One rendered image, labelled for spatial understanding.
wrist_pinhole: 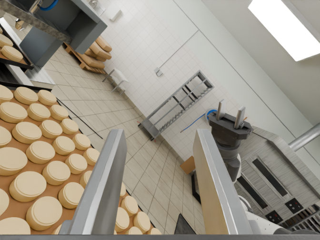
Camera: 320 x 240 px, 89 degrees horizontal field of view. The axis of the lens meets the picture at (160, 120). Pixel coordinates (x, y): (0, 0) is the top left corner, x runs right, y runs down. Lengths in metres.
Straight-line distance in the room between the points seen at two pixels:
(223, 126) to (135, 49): 4.31
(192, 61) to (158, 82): 1.00
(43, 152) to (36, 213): 0.13
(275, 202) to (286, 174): 0.61
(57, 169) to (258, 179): 3.71
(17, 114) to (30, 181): 0.17
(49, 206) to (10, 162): 0.10
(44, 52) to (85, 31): 0.21
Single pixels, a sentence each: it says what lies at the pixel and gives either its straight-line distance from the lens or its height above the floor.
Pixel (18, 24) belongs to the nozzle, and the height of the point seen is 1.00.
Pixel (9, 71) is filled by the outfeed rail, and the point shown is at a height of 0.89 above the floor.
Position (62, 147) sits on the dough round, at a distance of 0.46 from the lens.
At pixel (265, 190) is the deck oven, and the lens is 4.04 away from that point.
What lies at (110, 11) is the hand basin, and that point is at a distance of 5.12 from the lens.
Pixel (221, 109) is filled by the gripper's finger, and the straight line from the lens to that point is 0.48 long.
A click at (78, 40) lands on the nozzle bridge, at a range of 0.77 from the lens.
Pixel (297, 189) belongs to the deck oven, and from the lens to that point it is 4.26.
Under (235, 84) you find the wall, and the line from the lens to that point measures 4.47.
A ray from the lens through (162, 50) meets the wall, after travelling 4.52.
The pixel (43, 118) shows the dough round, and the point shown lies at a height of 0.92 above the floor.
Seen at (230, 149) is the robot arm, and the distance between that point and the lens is 0.54.
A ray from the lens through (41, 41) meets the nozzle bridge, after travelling 0.90.
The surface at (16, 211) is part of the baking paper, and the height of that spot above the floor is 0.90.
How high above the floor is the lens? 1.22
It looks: 12 degrees down
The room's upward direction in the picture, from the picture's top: 49 degrees clockwise
